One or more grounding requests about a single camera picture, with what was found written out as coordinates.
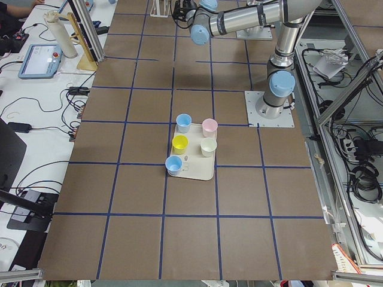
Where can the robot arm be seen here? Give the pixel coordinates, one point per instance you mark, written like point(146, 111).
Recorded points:
point(248, 40)

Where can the yellow plastic cup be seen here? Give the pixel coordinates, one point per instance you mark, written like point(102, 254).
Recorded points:
point(180, 144)

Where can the pale green plastic cup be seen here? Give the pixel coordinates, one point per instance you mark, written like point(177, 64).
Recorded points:
point(208, 147)

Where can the light blue plastic cup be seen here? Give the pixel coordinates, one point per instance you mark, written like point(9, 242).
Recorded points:
point(183, 123)

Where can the pink plastic cup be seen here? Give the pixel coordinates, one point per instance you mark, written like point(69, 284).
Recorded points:
point(209, 127)

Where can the white plastic tray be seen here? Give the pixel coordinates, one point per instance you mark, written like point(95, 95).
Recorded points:
point(195, 165)

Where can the wooden mug tree stand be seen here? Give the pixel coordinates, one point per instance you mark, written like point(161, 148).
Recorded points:
point(87, 61)

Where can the white cylindrical bottle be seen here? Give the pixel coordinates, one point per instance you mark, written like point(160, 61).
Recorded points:
point(60, 33)

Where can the blue teach pendant tablet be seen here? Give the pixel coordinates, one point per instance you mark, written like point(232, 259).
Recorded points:
point(41, 61)

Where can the computer monitor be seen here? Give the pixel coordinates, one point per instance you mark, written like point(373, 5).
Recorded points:
point(33, 210)

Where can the person at desk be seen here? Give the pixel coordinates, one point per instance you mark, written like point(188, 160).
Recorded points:
point(10, 22)

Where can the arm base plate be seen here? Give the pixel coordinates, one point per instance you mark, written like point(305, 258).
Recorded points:
point(255, 33)
point(260, 114)

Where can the white wire cup rack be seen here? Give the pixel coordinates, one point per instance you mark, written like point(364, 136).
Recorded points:
point(160, 8)

